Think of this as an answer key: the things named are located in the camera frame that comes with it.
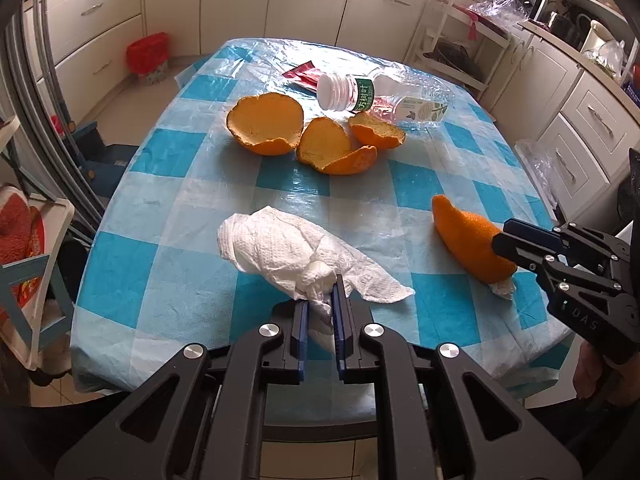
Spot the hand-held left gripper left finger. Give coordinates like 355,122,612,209
55,299,311,480

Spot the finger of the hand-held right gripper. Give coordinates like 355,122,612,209
501,218,626,261
491,232,626,301

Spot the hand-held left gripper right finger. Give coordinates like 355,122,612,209
331,274,583,480

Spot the long orange peel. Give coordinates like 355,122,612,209
431,194,517,283

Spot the white paper towel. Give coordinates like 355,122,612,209
217,206,416,353

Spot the small orange peel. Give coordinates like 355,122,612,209
348,111,407,151

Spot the curled orange peel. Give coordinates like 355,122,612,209
296,117,378,176

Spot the large orange peel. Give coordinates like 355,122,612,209
226,93,305,156

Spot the clear plastic bottle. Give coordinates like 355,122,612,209
316,71,453,128

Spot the red foil packet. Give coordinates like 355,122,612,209
281,60,321,93

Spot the white red printed plastic bag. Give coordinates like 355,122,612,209
0,195,51,321

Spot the person's right hand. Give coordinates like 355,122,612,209
572,342,618,411

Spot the clear bin liner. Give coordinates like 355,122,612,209
515,139,563,206

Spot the blue white checked tablecloth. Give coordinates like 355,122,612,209
70,37,576,423

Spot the black pan with lid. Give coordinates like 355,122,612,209
425,40,486,83

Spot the white kettle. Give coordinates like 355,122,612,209
580,20,616,58

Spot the red hanging cloth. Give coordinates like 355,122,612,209
452,2,481,41

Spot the white shelf rack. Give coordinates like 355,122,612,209
407,0,513,93

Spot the crumpled clear plastic bag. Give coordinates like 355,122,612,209
467,0,536,23

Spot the blue step stool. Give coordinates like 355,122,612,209
65,120,141,196

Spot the red waste basket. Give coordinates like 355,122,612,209
126,32,171,86

